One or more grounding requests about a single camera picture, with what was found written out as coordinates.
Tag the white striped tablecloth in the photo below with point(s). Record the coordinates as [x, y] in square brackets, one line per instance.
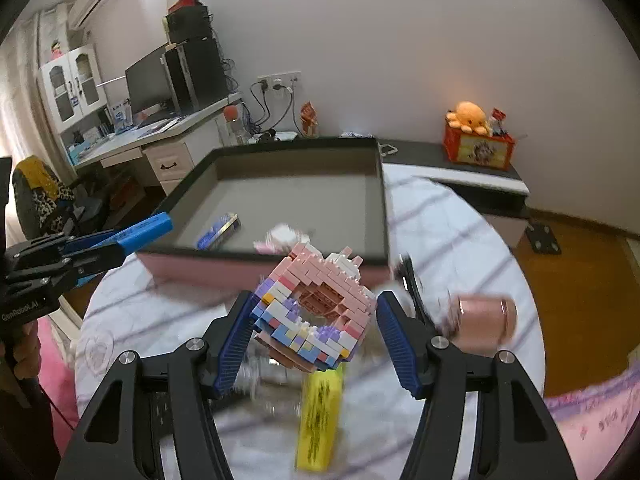
[440, 240]

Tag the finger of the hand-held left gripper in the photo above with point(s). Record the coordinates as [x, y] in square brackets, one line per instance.
[97, 265]
[135, 232]

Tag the black speaker box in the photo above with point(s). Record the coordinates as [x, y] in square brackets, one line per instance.
[190, 25]

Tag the white tissue packet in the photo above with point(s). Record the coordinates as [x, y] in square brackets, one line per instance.
[356, 134]

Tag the office chair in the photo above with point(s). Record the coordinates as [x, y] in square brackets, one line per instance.
[40, 195]

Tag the small items in crate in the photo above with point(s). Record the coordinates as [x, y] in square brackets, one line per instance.
[499, 122]

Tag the white wall socket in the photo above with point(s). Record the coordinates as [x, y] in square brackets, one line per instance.
[280, 81]

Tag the pink floor mat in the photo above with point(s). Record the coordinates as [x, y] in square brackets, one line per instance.
[57, 385]

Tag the pink blanket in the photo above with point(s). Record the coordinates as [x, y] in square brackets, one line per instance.
[590, 425]

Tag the pink and white small toy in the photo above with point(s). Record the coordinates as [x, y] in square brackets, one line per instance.
[280, 239]

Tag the clear plastic item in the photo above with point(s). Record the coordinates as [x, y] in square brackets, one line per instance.
[270, 385]

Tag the black computer tower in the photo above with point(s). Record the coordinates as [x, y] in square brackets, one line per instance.
[197, 75]

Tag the papers on desk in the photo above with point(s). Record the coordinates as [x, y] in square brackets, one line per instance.
[150, 125]

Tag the black computer monitor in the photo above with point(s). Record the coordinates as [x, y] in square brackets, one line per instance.
[147, 80]

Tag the red snack bag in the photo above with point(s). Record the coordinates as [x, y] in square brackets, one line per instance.
[309, 120]

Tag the yellow highlighter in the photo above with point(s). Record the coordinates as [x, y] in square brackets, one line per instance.
[320, 420]

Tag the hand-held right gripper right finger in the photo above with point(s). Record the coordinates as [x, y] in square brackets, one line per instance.
[400, 345]

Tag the red-capped clear bottle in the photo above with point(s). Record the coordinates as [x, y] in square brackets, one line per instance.
[234, 125]

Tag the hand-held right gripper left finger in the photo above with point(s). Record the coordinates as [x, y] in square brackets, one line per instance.
[235, 355]

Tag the pink cylindrical container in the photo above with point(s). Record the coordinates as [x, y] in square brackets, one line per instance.
[482, 320]

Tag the blue rectangular item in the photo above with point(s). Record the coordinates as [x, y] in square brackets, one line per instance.
[218, 232]

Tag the white glass-door cabinet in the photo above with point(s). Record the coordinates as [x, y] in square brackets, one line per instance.
[70, 90]

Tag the red printed crate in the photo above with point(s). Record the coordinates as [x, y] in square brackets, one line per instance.
[477, 150]

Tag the orange octopus plush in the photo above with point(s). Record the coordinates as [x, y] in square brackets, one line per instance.
[467, 117]

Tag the black clip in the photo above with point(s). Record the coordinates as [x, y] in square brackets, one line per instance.
[417, 295]

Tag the pink storage box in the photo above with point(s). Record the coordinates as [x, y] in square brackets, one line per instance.
[280, 200]

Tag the person's left hand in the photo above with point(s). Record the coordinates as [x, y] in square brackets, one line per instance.
[27, 355]

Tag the black floor bracket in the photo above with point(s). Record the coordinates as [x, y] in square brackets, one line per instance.
[544, 237]

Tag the white desk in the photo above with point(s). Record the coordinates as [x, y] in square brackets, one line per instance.
[170, 157]

